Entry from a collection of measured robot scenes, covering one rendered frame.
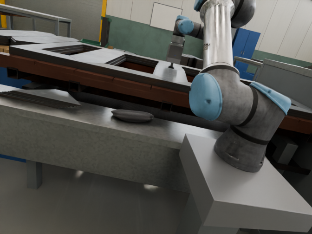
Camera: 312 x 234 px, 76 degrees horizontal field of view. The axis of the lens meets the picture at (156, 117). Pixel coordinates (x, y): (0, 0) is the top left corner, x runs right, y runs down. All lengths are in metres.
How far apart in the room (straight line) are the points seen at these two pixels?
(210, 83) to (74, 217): 1.12
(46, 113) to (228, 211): 0.72
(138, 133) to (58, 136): 0.47
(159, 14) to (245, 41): 3.81
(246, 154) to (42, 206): 1.18
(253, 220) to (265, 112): 0.27
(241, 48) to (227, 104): 9.27
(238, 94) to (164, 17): 8.86
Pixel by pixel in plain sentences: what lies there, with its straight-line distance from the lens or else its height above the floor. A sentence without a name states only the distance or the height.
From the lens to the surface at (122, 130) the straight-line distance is 0.81.
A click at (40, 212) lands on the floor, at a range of 1.42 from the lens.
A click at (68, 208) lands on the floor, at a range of 1.41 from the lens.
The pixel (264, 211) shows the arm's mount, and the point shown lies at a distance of 0.56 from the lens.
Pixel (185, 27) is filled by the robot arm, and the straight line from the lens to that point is 1.16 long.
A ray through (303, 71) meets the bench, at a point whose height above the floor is 1.03.
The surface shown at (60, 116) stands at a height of 0.68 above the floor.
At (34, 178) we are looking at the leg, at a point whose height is 0.08.
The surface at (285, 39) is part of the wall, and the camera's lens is 11.55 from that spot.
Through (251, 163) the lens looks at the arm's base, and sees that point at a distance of 0.63.
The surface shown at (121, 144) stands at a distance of 1.02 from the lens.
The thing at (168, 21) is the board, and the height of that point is 1.58.
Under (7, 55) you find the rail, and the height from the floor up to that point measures 0.83.
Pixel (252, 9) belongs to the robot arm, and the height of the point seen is 1.20.
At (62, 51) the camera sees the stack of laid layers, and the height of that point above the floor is 0.83.
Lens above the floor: 1.06
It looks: 23 degrees down
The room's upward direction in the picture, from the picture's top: 13 degrees clockwise
